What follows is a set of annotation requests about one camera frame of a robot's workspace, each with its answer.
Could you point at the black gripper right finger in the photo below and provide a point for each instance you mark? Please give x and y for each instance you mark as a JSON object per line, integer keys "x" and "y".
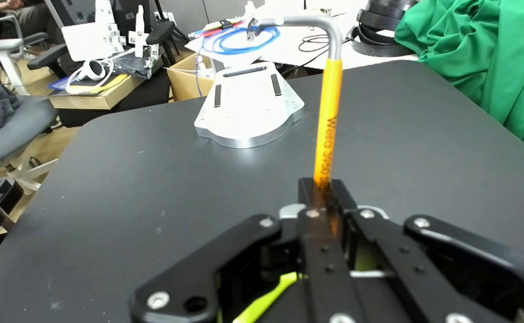
{"x": 440, "y": 272}

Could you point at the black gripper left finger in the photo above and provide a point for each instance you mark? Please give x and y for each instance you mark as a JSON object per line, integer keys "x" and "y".
{"x": 264, "y": 267}

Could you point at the orange hex key wrench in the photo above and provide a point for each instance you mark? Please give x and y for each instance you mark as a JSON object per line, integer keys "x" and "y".
{"x": 331, "y": 89}

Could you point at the silver metal mounting plate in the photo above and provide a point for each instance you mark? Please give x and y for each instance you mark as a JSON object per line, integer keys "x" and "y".
{"x": 248, "y": 105}

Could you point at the cardboard box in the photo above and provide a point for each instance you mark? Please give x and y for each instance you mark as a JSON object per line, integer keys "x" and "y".
{"x": 191, "y": 77}

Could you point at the green cloth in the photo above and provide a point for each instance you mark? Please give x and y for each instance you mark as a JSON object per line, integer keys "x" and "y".
{"x": 478, "y": 44}

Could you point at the grey office chair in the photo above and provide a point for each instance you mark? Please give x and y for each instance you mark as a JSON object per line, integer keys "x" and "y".
{"x": 22, "y": 118}

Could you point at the black round headset object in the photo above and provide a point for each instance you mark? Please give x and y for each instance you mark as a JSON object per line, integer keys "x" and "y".
{"x": 377, "y": 16}

